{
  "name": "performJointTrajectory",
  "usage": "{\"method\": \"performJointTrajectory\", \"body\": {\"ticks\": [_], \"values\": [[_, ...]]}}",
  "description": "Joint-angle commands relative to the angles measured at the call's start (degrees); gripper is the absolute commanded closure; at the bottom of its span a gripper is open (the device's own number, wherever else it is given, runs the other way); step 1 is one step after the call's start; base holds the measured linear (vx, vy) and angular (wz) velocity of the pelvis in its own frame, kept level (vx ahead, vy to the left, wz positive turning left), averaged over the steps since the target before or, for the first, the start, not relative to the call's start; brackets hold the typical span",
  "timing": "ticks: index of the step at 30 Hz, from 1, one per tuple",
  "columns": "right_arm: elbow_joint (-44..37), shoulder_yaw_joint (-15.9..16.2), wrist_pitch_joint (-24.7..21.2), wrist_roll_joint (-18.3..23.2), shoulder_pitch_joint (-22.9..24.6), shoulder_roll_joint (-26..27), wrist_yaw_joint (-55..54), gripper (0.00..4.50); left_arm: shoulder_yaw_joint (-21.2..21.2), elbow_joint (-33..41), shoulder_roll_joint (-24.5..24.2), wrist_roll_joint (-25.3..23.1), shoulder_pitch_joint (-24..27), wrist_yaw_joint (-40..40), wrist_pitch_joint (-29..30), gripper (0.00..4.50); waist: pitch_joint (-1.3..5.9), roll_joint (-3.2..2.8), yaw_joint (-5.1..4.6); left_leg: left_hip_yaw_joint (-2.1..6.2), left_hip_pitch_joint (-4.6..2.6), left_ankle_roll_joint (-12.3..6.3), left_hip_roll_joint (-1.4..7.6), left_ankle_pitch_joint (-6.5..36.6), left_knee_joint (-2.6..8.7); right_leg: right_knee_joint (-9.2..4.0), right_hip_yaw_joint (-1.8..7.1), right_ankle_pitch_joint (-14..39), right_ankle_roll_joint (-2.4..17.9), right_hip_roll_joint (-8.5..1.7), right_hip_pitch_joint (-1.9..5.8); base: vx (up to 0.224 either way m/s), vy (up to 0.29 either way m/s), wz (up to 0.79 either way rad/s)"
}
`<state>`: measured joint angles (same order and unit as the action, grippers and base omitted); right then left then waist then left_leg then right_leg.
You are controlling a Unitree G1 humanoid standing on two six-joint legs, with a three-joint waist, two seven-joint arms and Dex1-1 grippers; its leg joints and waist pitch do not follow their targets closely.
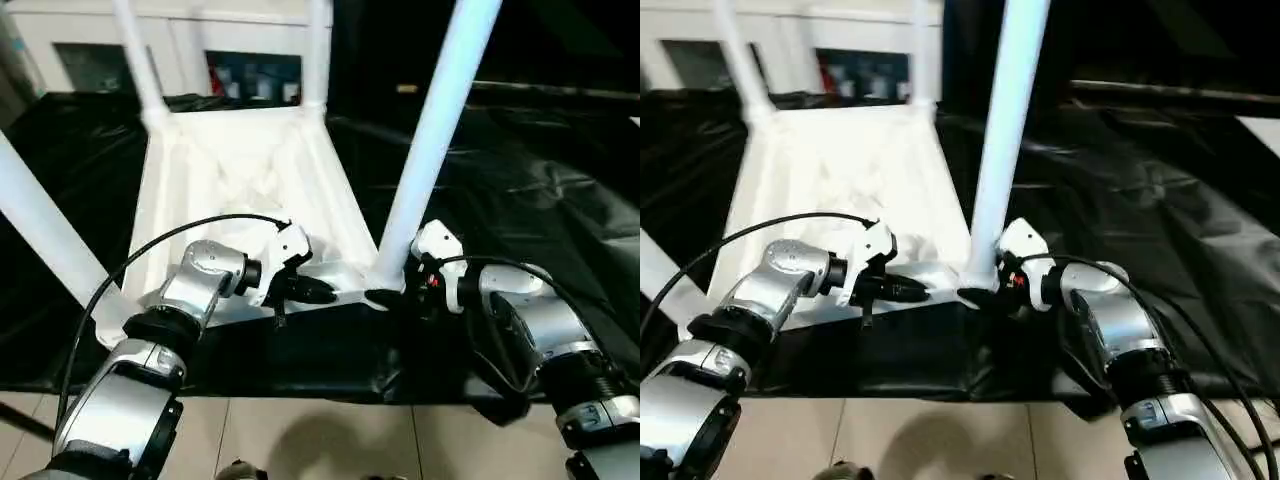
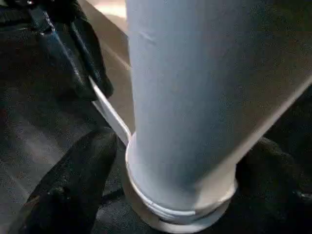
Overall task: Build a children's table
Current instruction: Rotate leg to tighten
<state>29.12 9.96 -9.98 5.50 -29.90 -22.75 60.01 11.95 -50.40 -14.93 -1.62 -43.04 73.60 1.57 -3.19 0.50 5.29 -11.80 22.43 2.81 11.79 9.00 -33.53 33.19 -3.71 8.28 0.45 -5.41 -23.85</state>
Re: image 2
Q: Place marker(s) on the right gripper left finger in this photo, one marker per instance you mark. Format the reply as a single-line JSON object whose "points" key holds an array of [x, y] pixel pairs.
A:
{"points": [[73, 185]]}

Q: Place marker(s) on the black work mat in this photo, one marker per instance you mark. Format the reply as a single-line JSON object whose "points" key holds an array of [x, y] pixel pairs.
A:
{"points": [[36, 126]]}

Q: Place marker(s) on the white table frame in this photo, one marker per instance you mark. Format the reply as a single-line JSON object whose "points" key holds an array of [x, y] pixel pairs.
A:
{"points": [[114, 48]]}

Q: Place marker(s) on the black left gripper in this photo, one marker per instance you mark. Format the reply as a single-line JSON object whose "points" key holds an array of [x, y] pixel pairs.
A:
{"points": [[48, 9]]}

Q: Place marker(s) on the white plastic table leg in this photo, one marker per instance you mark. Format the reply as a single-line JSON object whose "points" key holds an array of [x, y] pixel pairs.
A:
{"points": [[182, 73]]}

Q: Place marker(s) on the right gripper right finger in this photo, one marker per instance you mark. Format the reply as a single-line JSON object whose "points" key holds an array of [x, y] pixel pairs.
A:
{"points": [[273, 195]]}

